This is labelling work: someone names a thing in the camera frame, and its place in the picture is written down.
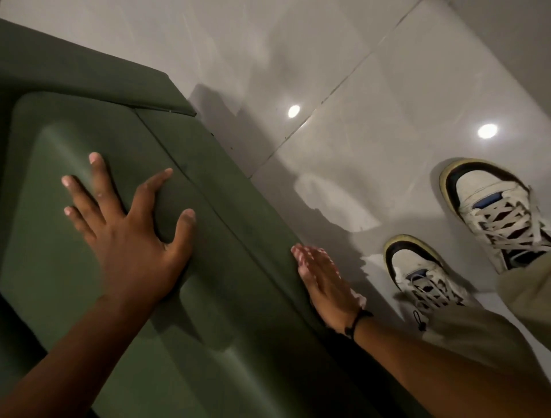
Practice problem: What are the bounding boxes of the person's right hand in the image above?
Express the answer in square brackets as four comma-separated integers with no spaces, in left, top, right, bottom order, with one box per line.
[291,244,367,334]

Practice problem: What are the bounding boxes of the person's left hand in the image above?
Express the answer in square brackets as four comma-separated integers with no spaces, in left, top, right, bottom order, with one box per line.
[61,152,197,307]

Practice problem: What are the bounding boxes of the green seat cushion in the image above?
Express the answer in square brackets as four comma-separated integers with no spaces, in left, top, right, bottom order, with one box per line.
[0,92,371,418]

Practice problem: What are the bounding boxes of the person's right forearm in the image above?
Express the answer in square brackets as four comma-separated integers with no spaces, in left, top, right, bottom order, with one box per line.
[344,316,551,418]

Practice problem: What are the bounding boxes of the person's left forearm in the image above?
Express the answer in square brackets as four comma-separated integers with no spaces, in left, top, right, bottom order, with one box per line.
[0,284,174,418]

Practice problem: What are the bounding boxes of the green sofa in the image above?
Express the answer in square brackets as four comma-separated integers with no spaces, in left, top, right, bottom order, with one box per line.
[0,19,431,418]

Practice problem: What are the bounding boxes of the black wristband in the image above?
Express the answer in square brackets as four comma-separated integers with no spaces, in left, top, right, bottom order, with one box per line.
[344,309,374,341]

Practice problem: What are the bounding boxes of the white black sneaker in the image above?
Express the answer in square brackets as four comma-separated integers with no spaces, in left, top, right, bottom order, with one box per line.
[439,158,551,275]
[383,234,479,323]

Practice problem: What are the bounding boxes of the beige trousers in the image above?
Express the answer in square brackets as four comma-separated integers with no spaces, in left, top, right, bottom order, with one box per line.
[424,252,551,380]

